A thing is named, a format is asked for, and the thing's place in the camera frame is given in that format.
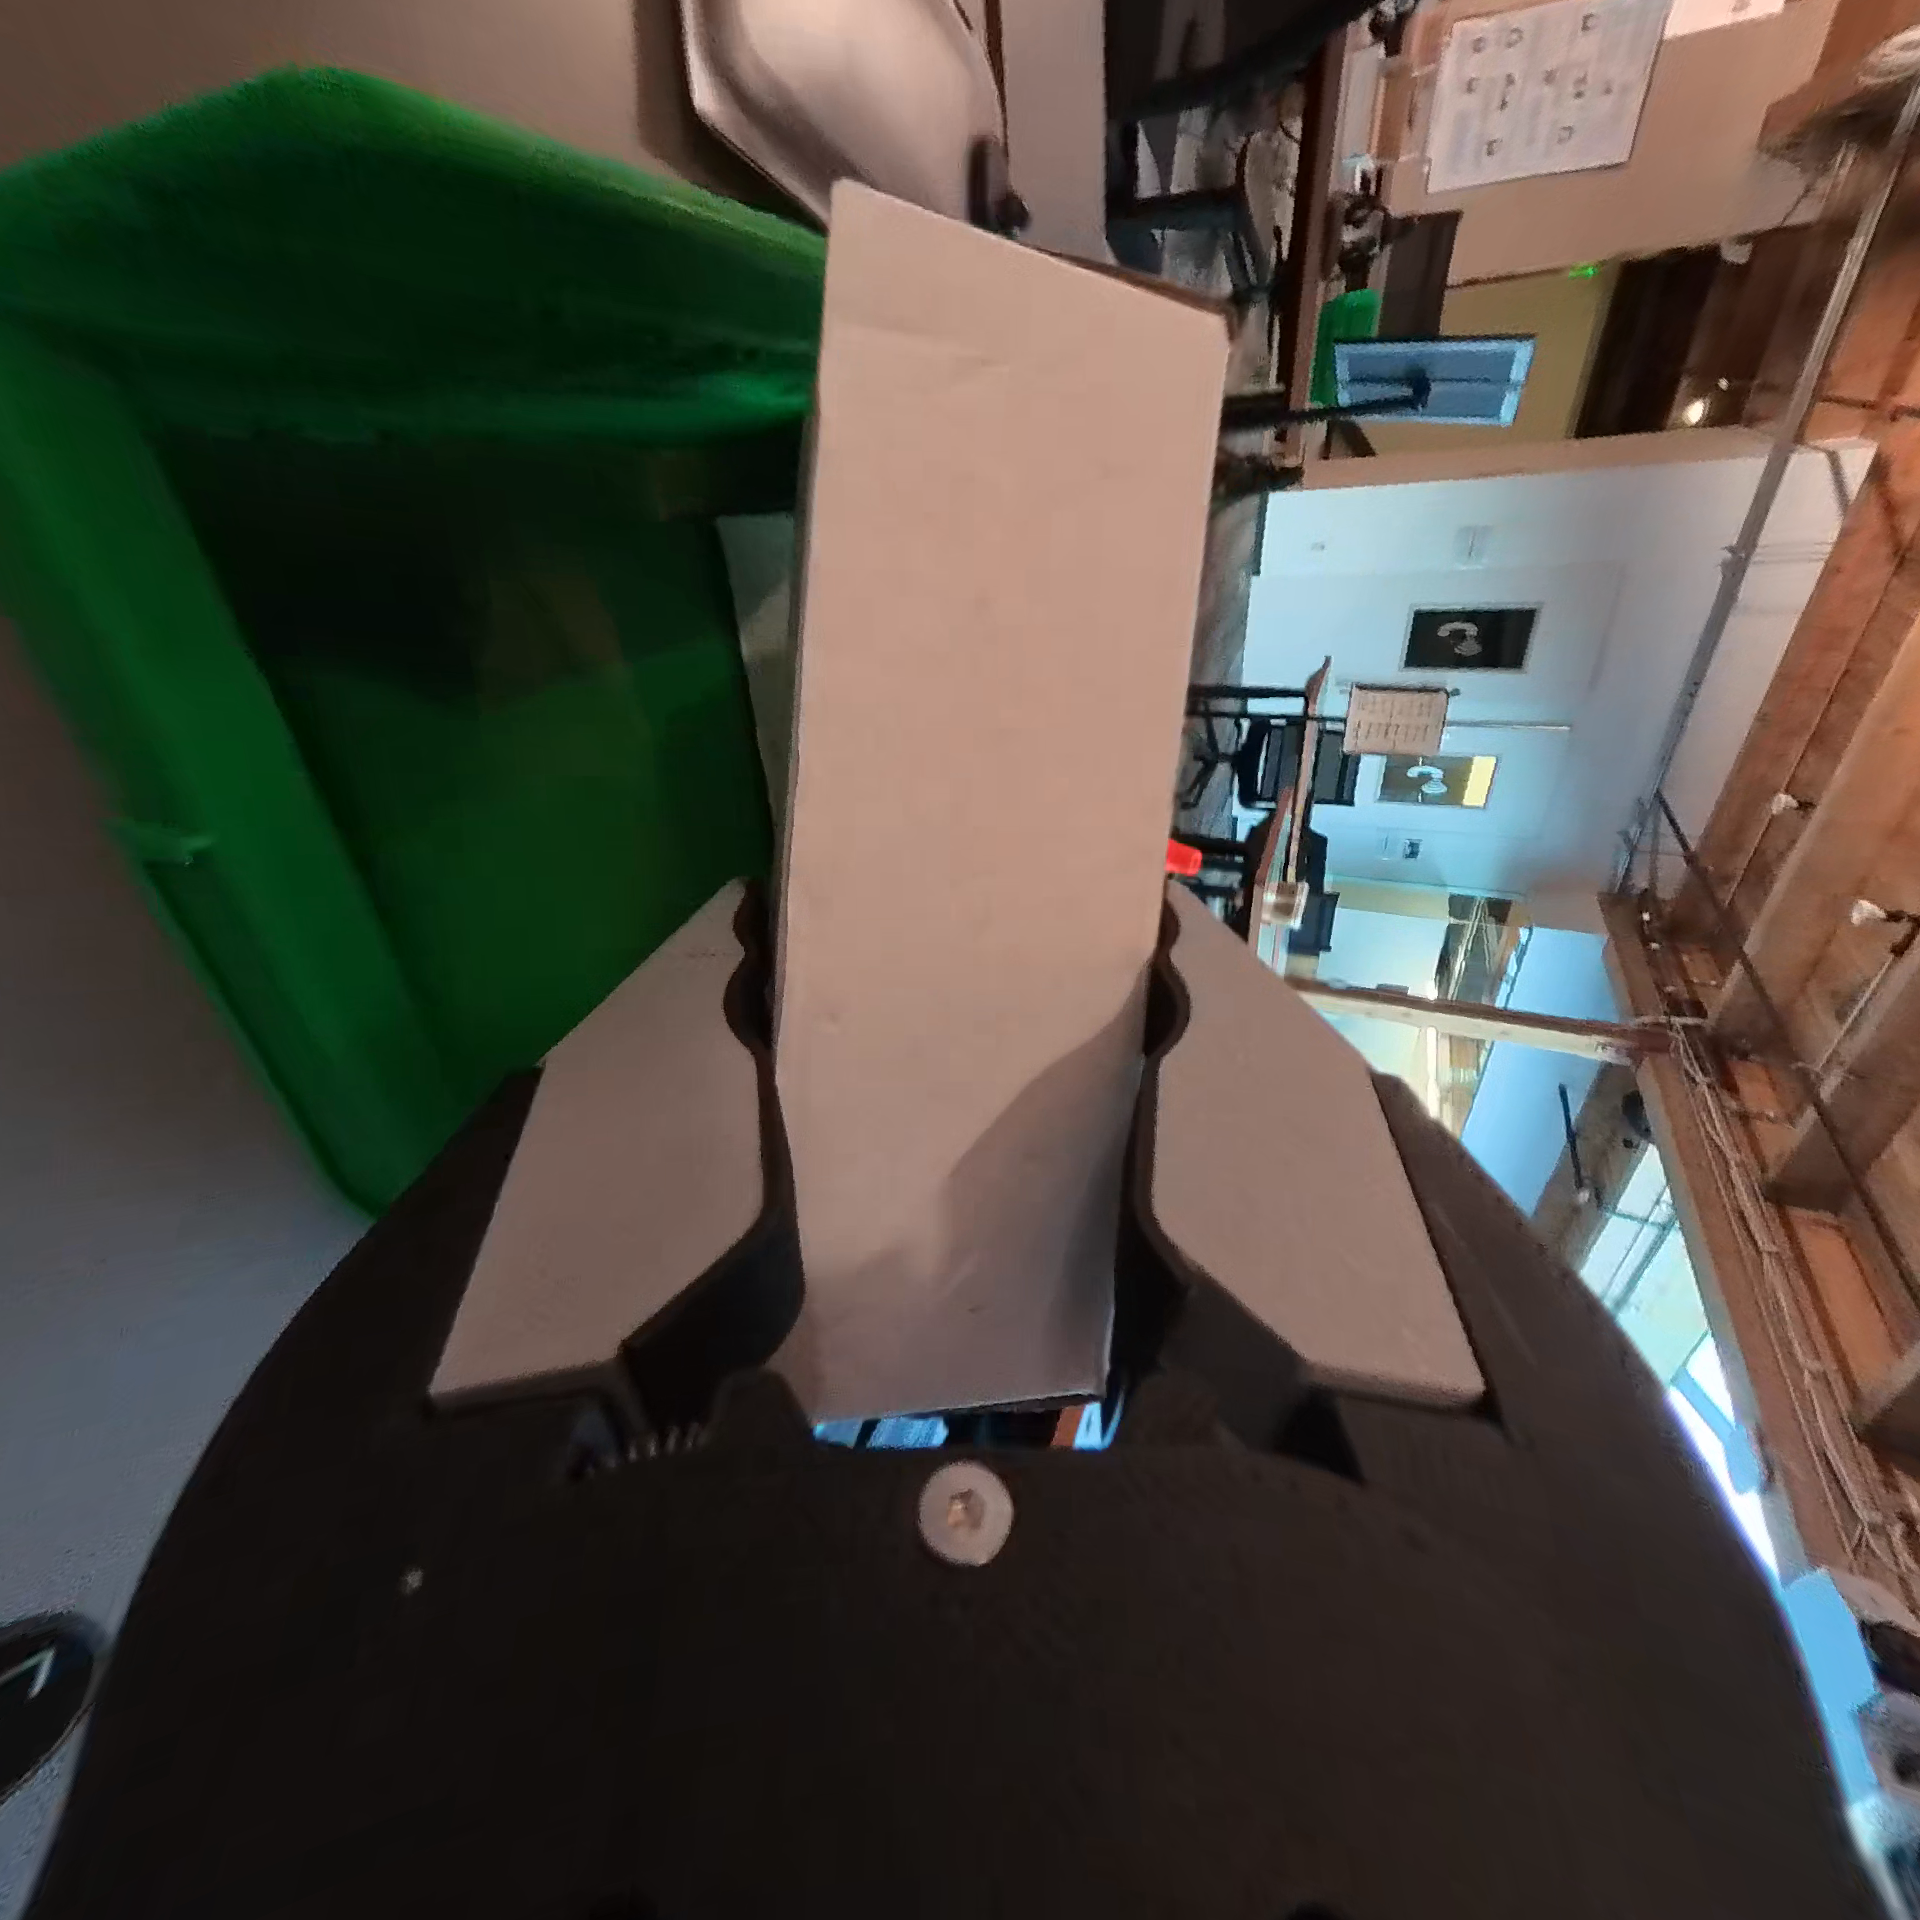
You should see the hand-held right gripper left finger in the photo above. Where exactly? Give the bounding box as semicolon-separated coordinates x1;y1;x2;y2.
428;878;808;1413

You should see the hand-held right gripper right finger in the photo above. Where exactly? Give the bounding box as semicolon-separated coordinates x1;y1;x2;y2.
1124;884;1489;1413

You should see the green plastic bin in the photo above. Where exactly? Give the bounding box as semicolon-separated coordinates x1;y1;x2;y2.
0;65;838;1221

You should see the dark grey tray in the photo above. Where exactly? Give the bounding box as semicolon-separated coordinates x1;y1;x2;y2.
675;0;1041;230

